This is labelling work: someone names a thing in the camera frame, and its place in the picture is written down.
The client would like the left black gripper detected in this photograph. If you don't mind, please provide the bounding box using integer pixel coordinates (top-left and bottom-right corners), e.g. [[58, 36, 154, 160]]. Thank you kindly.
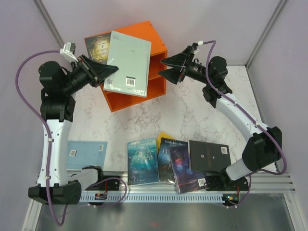
[[61, 54, 118, 95]]

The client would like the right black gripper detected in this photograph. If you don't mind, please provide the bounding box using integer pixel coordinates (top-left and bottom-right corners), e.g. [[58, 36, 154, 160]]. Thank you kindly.
[[158, 45, 212, 85]]

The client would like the green fantasy cover book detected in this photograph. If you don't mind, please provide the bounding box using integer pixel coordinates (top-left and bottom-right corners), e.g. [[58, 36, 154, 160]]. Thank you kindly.
[[84, 32, 111, 64]]

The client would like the grey book with barcode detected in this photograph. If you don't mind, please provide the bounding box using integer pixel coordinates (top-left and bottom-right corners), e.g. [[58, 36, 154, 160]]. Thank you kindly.
[[103, 31, 152, 98]]

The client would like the teal ocean cover book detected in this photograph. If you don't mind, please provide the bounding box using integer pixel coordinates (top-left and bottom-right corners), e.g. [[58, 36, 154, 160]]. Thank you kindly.
[[127, 138, 159, 186]]

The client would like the dark blue Wuthering Heights book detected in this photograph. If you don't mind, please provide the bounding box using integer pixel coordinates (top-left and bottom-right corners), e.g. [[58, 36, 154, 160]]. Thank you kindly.
[[158, 137, 188, 184]]

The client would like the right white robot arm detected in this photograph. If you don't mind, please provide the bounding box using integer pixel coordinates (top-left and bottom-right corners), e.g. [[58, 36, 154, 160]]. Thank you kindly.
[[159, 43, 286, 190]]

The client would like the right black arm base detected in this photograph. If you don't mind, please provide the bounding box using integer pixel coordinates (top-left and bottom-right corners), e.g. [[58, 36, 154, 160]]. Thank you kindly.
[[204, 173, 249, 192]]

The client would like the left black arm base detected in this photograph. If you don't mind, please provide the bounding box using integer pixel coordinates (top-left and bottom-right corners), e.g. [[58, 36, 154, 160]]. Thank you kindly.
[[82, 166, 120, 193]]

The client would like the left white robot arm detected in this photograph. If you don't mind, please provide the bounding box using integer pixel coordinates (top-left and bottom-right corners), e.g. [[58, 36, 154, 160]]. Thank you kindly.
[[28, 55, 119, 205]]

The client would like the orange wooden shelf box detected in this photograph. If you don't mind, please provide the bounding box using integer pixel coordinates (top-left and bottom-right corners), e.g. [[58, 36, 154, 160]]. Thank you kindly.
[[93, 21, 167, 112]]

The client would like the yellow book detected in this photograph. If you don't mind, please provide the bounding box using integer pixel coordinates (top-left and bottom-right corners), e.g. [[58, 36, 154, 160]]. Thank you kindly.
[[156, 131, 169, 148]]

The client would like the light blue thin book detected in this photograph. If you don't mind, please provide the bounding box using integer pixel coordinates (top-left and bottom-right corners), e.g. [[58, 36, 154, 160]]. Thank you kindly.
[[67, 141, 108, 170]]

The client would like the black book with barcode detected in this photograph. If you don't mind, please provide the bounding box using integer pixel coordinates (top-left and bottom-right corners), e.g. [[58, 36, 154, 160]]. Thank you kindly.
[[189, 140, 231, 173]]

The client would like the purple nebula cover book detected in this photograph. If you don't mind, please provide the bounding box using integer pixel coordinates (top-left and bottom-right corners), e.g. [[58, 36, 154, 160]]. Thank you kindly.
[[169, 146, 207, 194]]

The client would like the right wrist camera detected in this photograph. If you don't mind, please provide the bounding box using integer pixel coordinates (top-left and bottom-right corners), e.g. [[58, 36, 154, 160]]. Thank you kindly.
[[192, 40, 204, 55]]

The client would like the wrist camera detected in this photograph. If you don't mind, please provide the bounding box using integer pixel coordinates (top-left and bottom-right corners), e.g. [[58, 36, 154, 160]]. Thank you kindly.
[[192, 40, 204, 55], [60, 42, 78, 63]]

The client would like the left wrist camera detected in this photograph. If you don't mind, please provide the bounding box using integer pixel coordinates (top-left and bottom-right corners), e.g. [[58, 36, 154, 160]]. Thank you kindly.
[[60, 42, 78, 63]]

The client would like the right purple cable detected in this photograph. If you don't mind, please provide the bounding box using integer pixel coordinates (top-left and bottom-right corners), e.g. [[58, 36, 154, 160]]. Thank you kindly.
[[202, 40, 288, 175]]

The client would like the purple cable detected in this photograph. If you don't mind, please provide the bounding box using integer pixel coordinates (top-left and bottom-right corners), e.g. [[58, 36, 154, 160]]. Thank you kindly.
[[15, 49, 69, 227], [202, 40, 288, 175]]

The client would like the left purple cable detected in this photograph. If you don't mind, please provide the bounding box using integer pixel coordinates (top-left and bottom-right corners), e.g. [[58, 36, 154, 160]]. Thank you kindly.
[[15, 49, 69, 227]]

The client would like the white slotted cable duct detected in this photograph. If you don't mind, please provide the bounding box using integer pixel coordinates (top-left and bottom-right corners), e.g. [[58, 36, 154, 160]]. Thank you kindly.
[[80, 192, 225, 203]]

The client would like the aluminium frame rail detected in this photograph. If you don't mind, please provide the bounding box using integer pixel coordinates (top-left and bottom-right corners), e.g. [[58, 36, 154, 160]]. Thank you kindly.
[[33, 172, 296, 193]]

